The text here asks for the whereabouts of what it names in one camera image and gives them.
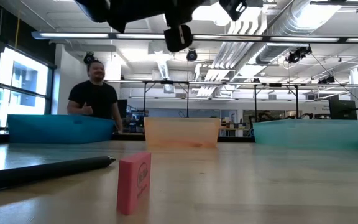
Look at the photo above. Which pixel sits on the long black pen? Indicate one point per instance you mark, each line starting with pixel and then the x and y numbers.
pixel 42 171

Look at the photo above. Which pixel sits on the black computer monitor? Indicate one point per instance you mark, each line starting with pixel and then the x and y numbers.
pixel 342 109

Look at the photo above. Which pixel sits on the pink eraser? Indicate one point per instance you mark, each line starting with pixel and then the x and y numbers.
pixel 132 186

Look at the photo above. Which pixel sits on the silver ventilation duct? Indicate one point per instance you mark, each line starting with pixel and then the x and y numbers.
pixel 291 28

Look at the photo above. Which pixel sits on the large window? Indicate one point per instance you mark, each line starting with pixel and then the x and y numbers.
pixel 23 77

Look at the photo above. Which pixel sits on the black background rig frame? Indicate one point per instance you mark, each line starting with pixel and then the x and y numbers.
pixel 166 82

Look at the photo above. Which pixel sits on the black ceiling-mounted device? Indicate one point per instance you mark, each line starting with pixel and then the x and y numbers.
pixel 298 55

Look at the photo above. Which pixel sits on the person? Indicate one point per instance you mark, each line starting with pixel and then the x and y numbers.
pixel 93 96

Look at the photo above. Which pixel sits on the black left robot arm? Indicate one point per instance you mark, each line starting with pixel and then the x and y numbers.
pixel 120 12

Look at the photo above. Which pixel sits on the orange plastic bin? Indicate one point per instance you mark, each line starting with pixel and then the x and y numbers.
pixel 182 132

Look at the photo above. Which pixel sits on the blue plastic bin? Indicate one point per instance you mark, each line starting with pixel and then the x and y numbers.
pixel 57 129

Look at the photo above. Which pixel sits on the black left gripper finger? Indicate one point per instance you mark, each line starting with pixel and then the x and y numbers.
pixel 188 37
pixel 172 39

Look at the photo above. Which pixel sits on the black aluminium table frame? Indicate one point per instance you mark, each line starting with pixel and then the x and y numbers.
pixel 129 137

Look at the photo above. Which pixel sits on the teal plastic bin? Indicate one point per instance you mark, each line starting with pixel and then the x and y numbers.
pixel 306 135

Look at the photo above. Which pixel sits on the overhead light bar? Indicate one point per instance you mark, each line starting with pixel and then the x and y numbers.
pixel 73 35

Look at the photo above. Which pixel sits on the black round ceiling fixture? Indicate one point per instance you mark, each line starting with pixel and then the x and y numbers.
pixel 191 55
pixel 89 58

